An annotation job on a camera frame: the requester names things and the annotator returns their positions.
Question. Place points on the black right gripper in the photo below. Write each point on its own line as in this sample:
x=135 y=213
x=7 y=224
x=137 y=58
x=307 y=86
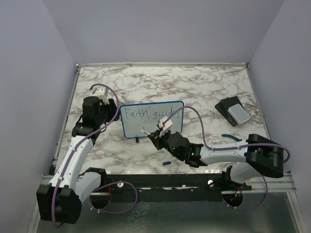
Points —
x=155 y=136

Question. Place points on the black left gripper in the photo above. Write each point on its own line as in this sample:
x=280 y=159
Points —
x=112 y=108

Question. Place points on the blue framed small whiteboard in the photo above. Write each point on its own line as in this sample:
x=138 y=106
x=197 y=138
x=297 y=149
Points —
x=145 y=116

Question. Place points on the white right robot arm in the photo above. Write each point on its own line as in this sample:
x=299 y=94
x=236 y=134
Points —
x=254 y=157

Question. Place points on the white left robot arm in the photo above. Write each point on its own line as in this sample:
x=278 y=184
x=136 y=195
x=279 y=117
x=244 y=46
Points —
x=60 y=201

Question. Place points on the black eraser with grey pad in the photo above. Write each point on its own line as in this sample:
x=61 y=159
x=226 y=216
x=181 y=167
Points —
x=233 y=111

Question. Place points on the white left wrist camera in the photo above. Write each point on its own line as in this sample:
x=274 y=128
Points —
x=101 y=93

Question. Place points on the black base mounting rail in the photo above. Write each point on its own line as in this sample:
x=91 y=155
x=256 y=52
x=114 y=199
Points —
x=101 y=187

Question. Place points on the aluminium table edge frame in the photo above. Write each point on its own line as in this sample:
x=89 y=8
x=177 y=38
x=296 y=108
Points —
x=272 y=206

